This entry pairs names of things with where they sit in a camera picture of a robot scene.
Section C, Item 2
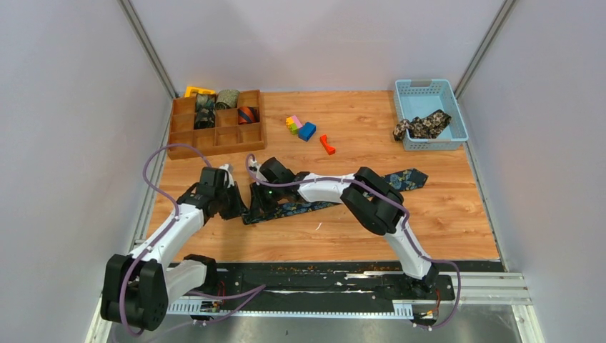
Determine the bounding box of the light blue plastic basket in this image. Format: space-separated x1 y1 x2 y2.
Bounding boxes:
394 79 469 151

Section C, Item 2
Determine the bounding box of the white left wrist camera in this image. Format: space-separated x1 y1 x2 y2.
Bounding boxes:
219 164 235 188

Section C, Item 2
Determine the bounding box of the rolled dark green tie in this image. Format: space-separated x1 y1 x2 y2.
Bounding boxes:
195 94 216 111

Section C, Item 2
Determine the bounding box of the red toy block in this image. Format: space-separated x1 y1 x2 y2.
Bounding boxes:
319 134 336 155

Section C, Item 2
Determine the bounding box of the blue toy block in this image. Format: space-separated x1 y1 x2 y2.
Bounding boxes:
298 122 317 141

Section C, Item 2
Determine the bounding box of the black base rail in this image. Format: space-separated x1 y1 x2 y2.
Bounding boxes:
196 261 456 310

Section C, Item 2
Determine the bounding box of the wooden compartment tray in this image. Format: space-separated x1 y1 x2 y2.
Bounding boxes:
168 89 267 160

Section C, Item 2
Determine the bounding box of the brown floral necktie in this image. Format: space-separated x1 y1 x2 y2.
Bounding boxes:
392 109 452 141

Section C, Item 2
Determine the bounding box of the purple cable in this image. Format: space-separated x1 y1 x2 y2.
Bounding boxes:
244 153 462 331
118 144 214 338

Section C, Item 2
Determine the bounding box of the pink toy block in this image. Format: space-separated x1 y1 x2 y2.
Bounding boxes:
290 115 302 129

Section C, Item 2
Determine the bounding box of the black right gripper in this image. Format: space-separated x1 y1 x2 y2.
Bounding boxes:
249 181 284 220

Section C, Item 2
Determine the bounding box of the yellow plastic object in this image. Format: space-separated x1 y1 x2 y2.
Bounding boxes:
183 86 216 97

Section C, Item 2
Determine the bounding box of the rolled olive tie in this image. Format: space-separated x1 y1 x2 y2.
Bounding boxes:
215 89 240 110

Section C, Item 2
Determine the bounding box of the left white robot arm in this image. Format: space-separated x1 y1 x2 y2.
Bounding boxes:
100 164 244 331

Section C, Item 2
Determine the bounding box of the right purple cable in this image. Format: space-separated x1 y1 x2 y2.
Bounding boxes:
244 153 462 331

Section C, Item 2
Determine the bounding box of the white slotted cable duct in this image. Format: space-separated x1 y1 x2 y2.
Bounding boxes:
166 297 414 320

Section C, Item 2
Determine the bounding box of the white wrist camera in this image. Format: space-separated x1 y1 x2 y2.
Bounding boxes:
248 159 261 172
219 164 235 188

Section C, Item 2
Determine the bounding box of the blue patterned necktie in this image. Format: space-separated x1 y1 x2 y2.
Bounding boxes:
241 168 429 225

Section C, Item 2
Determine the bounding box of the rolled orange striped tie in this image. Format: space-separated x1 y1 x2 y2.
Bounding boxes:
237 106 259 125

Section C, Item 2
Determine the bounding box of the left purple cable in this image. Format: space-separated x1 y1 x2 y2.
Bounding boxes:
118 144 214 338

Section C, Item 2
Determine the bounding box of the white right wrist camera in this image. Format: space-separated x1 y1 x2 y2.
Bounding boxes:
248 159 261 172

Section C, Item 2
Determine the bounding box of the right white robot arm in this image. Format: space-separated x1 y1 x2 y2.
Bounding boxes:
246 154 438 299

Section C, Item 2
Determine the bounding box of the green toy block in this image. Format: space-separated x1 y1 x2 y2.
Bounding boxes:
289 124 299 135

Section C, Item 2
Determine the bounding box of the rolled camouflage tie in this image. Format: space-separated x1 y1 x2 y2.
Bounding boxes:
194 109 216 130

